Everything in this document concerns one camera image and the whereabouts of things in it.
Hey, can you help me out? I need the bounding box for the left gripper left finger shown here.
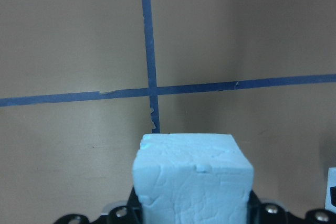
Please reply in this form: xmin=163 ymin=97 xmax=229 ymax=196
xmin=54 ymin=188 xmax=143 ymax=224

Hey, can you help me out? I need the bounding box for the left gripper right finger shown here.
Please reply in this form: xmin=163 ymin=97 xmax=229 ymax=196
xmin=246 ymin=190 xmax=335 ymax=224

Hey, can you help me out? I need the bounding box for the light blue block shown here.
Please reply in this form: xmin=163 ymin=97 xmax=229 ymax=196
xmin=132 ymin=133 xmax=254 ymax=223
xmin=325 ymin=167 xmax=335 ymax=213

